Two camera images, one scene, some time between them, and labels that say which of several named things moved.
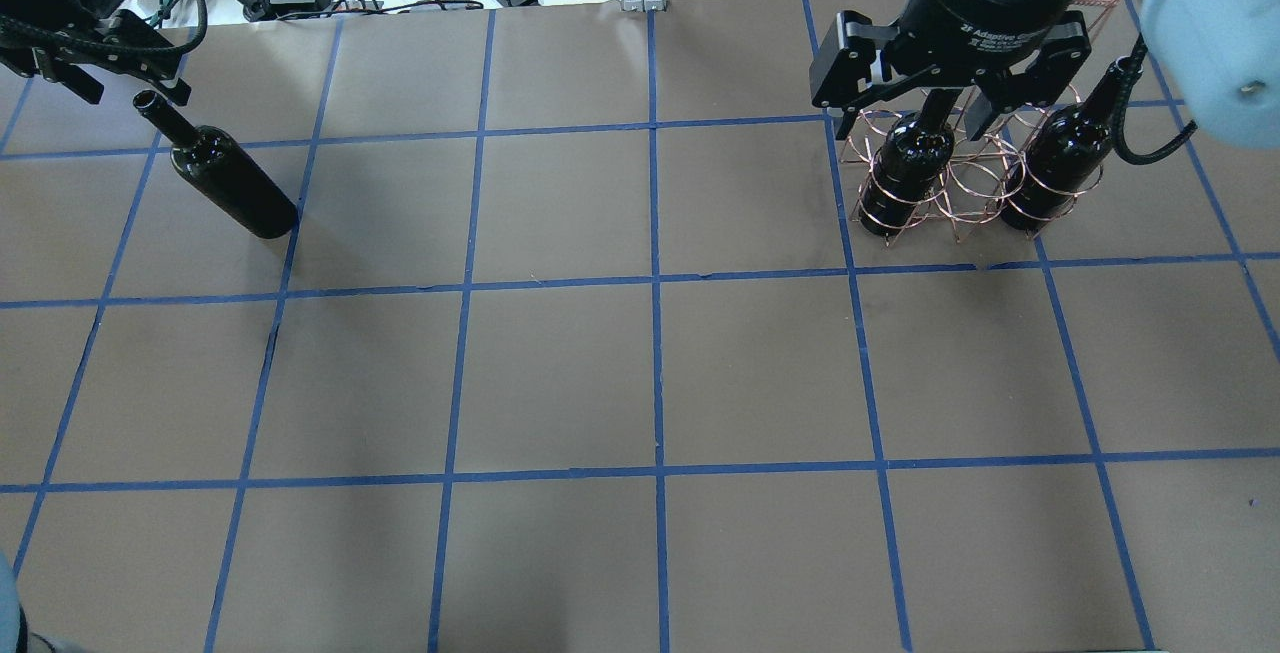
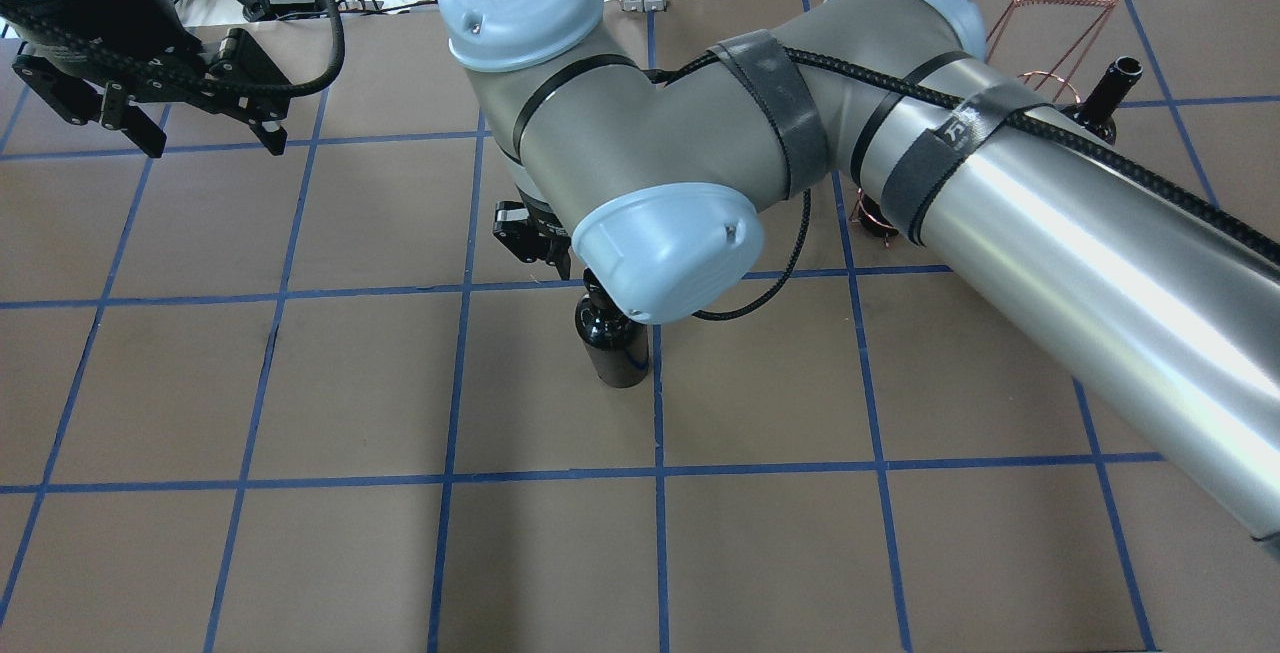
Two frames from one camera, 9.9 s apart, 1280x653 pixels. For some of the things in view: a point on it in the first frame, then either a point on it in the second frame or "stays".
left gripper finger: (125, 26) -> (243, 59)
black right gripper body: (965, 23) -> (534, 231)
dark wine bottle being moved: (224, 171) -> (618, 343)
